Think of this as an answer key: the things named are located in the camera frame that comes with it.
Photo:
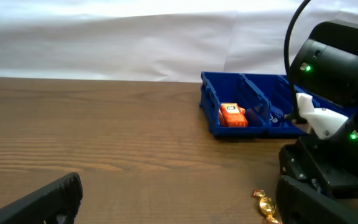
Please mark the gold wrapped candy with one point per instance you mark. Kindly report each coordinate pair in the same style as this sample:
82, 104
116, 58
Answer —
266, 205

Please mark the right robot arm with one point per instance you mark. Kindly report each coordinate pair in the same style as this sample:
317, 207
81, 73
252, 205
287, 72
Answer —
337, 62

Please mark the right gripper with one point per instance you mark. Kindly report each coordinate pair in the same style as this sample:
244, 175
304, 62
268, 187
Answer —
322, 168

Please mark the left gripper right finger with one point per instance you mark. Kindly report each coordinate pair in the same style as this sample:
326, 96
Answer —
306, 205

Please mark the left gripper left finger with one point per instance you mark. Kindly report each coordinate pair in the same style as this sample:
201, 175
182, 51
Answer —
51, 199

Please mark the orange candy box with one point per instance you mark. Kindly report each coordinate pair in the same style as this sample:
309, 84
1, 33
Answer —
233, 116
221, 119

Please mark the blue tray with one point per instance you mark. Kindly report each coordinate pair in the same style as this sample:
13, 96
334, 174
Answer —
225, 87

